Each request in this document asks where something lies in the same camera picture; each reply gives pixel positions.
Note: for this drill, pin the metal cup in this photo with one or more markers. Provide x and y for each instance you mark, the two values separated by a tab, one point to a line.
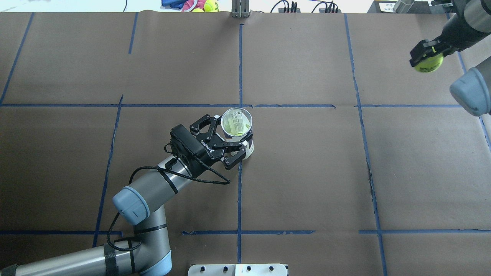
403	6

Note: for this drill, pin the spare tennis balls on desk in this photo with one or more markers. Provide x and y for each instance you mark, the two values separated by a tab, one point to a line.
205	6

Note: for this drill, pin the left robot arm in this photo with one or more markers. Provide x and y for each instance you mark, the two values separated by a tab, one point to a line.
137	241

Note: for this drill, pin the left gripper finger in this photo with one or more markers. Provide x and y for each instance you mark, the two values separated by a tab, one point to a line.
234	152
204	129

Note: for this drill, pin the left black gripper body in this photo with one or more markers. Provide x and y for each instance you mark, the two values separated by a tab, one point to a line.
204	152

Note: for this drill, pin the yellow tennis ball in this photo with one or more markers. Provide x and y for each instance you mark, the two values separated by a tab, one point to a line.
438	60

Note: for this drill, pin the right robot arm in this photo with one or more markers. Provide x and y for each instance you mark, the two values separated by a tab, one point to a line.
467	32

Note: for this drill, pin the Wilson tennis ball can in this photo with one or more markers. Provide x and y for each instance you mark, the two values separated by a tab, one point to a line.
236	124

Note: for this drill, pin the pink cloth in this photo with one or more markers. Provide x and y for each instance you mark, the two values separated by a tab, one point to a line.
190	4

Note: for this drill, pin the black cable connectors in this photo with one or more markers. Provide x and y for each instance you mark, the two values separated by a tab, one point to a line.
305	6

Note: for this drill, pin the aluminium frame post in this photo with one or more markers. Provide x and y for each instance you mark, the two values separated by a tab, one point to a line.
240	8

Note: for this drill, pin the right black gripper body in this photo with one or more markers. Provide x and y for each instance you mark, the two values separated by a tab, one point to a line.
449	41

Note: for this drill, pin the blue cloth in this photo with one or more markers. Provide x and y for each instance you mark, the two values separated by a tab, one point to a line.
174	4

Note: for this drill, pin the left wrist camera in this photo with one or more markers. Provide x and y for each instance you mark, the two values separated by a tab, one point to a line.
184	144

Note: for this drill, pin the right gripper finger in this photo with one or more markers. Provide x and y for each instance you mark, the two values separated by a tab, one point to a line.
424	48
421	61

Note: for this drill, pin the white camera post base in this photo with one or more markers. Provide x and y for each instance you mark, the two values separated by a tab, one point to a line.
256	269

